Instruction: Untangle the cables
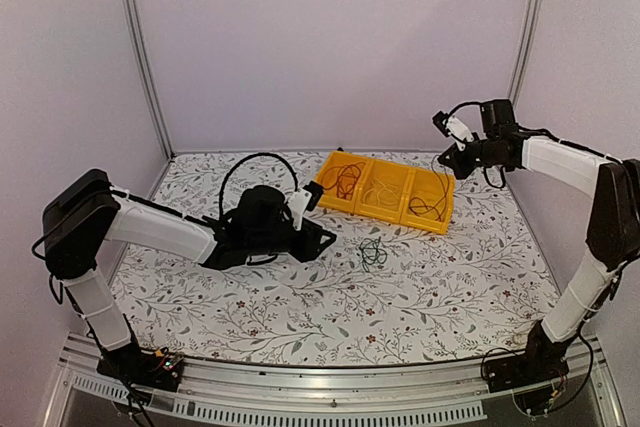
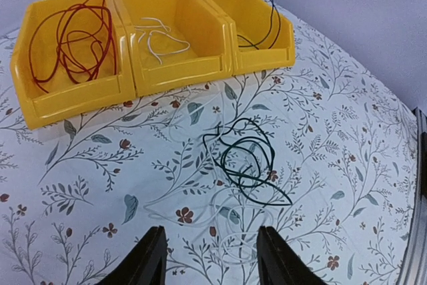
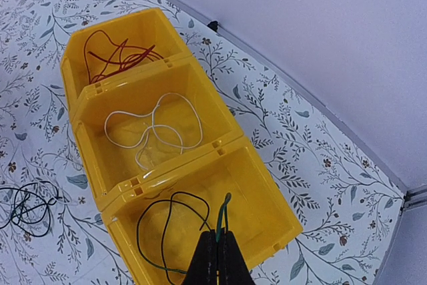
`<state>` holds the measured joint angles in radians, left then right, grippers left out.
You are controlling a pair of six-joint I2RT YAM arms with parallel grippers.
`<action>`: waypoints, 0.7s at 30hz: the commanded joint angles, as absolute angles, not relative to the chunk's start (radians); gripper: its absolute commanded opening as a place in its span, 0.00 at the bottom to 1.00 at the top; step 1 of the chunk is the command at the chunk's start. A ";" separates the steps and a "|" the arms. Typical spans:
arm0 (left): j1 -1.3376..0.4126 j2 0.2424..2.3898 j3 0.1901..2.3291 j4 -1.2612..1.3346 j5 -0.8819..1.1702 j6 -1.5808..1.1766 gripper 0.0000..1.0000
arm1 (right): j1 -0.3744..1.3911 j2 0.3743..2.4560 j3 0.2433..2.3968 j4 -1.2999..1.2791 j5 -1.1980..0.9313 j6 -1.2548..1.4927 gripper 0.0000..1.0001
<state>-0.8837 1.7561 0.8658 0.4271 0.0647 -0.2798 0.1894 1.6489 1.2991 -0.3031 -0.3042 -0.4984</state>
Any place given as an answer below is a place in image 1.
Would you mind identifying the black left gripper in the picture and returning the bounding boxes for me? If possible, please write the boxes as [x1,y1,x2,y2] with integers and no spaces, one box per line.
[248,220,337,264]

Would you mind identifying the dark green black cable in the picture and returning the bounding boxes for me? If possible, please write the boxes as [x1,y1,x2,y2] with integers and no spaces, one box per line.
[408,152,454,223]

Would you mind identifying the dark red cable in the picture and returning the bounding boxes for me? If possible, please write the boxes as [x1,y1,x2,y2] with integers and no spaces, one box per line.
[319,161,369,201]

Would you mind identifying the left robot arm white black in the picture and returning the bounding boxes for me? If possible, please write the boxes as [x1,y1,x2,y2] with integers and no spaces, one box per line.
[32,169,337,381]

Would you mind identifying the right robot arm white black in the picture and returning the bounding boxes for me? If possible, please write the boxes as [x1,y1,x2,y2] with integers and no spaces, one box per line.
[432,99,639,383]

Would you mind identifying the yellow bin far compartment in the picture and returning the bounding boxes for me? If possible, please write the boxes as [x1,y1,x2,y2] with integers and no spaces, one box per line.
[315,151,373,213]

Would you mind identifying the yellow bin compartment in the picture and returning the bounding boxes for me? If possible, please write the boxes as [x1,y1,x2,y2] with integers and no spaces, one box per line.
[315,151,373,213]
[354,159,413,224]

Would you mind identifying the yellow bin middle compartment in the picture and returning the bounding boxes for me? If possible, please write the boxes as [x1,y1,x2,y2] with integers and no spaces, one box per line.
[354,159,413,224]

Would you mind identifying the floral patterned table mat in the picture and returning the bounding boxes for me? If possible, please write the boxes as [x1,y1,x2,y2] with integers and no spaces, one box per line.
[111,175,558,366]

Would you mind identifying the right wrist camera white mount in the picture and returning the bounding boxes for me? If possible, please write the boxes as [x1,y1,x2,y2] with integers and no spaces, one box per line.
[432,111,475,151]

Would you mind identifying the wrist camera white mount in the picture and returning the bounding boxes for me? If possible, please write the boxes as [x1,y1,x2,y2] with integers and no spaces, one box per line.
[286,181,324,231]
[432,111,475,151]

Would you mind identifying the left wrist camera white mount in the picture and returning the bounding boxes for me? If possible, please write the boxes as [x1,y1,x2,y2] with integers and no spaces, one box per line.
[286,181,324,231]

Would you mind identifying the black thin cable tangle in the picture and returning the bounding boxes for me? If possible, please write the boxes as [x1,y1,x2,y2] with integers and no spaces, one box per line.
[357,235,389,273]

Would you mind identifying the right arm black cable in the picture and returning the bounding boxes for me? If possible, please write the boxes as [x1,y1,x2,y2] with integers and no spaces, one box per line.
[447,100,484,121]

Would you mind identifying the white thin cable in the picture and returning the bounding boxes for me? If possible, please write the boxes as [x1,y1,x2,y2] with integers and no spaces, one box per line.
[362,174,404,208]

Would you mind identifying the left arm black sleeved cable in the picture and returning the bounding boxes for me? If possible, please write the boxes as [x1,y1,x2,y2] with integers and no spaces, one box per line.
[217,152,299,221]

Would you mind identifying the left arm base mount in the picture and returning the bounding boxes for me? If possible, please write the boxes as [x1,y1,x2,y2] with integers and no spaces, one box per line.
[97,343,185,392]

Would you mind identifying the aluminium front rail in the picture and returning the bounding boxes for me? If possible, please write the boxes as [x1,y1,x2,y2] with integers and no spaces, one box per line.
[43,335,627,426]

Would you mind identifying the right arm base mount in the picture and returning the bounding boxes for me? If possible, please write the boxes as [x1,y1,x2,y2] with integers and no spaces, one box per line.
[480,321,577,416]

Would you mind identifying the right aluminium frame post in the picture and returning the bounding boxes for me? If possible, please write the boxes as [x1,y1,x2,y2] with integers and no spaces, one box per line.
[508,0,543,105]

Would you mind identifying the aluminium frame post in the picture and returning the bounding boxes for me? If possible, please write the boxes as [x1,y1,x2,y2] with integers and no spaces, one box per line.
[122,0,175,160]
[508,0,543,105]

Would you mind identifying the left aluminium frame post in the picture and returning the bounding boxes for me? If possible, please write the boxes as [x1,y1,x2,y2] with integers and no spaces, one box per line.
[122,0,175,160]

